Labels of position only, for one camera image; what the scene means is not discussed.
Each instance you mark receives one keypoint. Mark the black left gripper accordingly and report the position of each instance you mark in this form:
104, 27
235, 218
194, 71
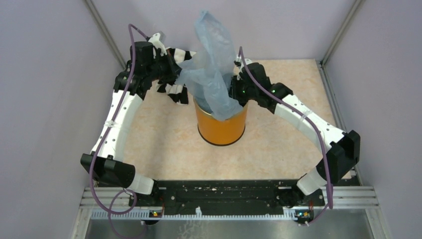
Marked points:
157, 55

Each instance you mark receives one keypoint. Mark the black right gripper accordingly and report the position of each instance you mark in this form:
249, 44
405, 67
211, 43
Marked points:
233, 92

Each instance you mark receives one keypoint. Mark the translucent blue plastic bag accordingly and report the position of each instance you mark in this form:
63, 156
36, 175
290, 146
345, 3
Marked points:
207, 75

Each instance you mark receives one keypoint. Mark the orange trash bin gold rim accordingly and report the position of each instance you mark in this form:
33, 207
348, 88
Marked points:
221, 133

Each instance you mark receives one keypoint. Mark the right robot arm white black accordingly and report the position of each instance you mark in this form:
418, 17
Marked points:
340, 150

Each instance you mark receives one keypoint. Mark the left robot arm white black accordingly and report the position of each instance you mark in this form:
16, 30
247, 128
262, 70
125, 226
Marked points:
105, 162

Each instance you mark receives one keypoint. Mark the black white striped cloth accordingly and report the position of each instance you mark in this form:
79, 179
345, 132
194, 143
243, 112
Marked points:
177, 93

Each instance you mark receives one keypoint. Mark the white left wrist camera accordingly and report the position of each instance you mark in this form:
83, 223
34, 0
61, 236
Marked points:
157, 40

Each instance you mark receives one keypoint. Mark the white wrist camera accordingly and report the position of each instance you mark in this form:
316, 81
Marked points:
239, 64
157, 40

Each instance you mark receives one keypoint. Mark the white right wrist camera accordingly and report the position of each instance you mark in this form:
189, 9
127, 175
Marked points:
239, 64

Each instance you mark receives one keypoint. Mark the aluminium corner post left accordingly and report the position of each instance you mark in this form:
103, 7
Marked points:
98, 20

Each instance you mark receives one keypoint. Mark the aluminium corner post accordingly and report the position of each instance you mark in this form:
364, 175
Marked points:
357, 5
98, 20

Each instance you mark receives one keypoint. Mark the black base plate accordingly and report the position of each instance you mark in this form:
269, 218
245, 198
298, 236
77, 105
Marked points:
227, 198

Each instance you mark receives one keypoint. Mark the aluminium corner post right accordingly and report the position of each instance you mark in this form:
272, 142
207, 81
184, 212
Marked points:
357, 5

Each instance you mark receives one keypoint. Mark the aluminium frame rail front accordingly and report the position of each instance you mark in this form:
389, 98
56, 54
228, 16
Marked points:
347, 220

